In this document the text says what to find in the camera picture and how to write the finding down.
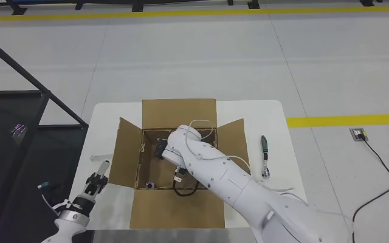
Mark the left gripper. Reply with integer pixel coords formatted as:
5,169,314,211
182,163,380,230
57,160,111,228

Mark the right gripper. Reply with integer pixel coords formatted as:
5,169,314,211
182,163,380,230
154,138,169,160

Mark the clear plastic strip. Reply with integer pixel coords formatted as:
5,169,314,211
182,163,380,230
89,154,114,163

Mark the large brown cardboard carton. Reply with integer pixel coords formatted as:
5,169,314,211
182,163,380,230
108,98,250,230

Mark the dark mesh fence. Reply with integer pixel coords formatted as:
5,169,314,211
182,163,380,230
0,47,89,243

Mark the robot body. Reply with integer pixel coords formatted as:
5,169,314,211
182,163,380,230
72,228,258,243

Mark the grey floor socket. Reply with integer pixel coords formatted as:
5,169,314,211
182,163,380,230
349,128,370,143

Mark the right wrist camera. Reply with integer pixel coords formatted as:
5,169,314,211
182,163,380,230
173,166,190,183

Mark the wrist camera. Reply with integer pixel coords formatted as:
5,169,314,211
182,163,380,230
37,181,71,213
173,166,190,183

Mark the black cable loop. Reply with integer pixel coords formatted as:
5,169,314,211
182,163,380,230
172,179,201,197

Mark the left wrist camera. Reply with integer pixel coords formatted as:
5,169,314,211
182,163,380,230
37,181,71,213

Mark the green handled ratchet wrench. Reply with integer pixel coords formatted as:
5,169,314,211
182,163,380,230
260,135,272,179

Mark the black power cable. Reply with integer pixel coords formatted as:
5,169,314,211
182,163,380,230
351,132,389,243

